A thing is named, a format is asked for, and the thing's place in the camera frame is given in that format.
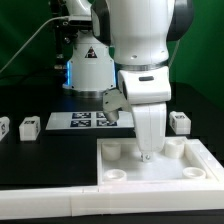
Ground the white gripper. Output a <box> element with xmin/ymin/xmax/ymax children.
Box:
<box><xmin>118</xmin><ymin>66</ymin><xmax>171</xmax><ymax>162</ymax></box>

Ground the white square tabletop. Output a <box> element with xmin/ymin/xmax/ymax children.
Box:
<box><xmin>97</xmin><ymin>137</ymin><xmax>224</xmax><ymax>184</ymax></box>

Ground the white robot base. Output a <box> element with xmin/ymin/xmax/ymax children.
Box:
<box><xmin>49</xmin><ymin>0</ymin><xmax>116</xmax><ymax>98</ymax></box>

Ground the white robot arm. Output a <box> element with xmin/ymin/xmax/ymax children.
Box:
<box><xmin>91</xmin><ymin>0</ymin><xmax>193</xmax><ymax>162</ymax></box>

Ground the white marker sheet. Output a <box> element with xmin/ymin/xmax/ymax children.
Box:
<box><xmin>46</xmin><ymin>111</ymin><xmax>134</xmax><ymax>130</ymax></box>

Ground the white L-shaped obstacle fence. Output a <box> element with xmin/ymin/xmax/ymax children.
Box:
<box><xmin>0</xmin><ymin>138</ymin><xmax>224</xmax><ymax>221</ymax></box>

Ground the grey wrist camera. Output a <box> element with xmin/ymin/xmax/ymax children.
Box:
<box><xmin>103</xmin><ymin>88</ymin><xmax>130</xmax><ymax>123</ymax></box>

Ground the white cable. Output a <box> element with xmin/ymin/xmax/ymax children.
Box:
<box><xmin>0</xmin><ymin>15</ymin><xmax>71</xmax><ymax>75</ymax></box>

